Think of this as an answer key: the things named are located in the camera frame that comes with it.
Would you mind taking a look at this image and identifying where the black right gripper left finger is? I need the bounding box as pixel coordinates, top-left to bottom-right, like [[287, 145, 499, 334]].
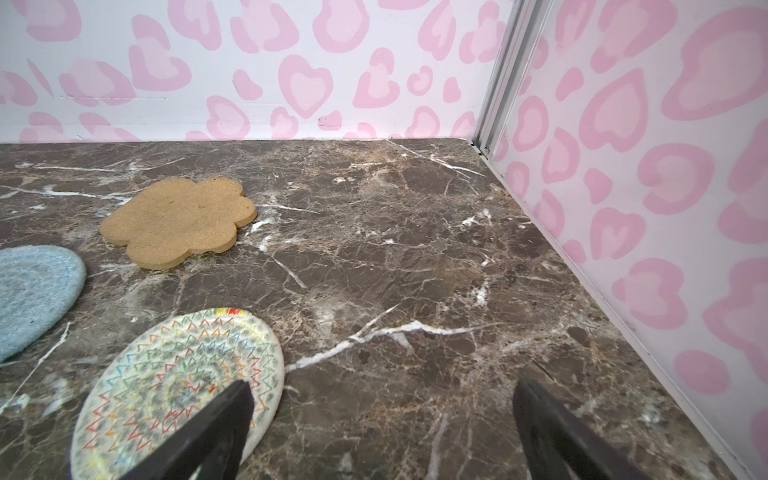
[[123, 380, 254, 479]]

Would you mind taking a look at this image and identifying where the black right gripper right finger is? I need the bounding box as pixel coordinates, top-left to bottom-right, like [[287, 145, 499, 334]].
[[512, 378, 648, 480]]

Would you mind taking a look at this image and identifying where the multicolour zigzag woven coaster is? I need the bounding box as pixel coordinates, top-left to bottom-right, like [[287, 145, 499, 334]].
[[70, 308, 285, 479]]

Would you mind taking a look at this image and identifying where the cork flower-shaped coaster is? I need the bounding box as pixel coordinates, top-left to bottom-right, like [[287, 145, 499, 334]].
[[99, 177, 257, 270]]

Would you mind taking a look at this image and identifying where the light blue woven coaster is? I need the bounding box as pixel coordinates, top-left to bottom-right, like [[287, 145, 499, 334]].
[[1, 245, 86, 361]]

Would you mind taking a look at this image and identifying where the aluminium corner frame post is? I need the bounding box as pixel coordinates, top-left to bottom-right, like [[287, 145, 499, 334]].
[[472, 0, 552, 160]]

